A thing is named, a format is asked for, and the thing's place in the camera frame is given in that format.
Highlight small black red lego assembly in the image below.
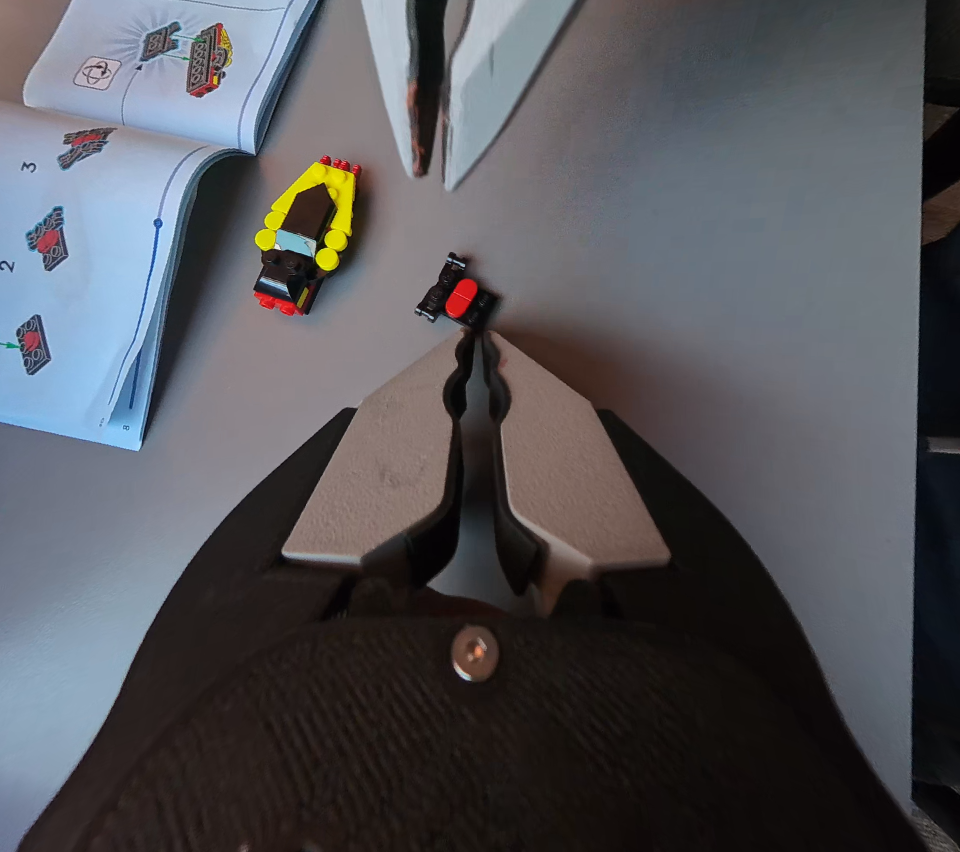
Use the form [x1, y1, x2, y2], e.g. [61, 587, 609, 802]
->
[413, 252, 498, 330]

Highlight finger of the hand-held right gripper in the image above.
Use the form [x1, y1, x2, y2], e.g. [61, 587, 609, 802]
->
[441, 0, 648, 193]
[335, 0, 451, 178]

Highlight person's dark trousers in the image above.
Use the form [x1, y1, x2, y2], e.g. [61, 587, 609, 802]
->
[916, 244, 960, 801]

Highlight open instruction booklet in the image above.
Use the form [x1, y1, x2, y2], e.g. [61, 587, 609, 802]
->
[0, 0, 348, 453]

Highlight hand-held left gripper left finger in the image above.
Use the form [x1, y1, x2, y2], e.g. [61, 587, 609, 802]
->
[282, 330, 477, 587]

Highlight yellow black lego model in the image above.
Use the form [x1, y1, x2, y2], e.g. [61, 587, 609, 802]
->
[253, 154, 366, 318]

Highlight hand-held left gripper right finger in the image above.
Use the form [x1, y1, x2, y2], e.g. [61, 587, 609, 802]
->
[480, 330, 672, 617]

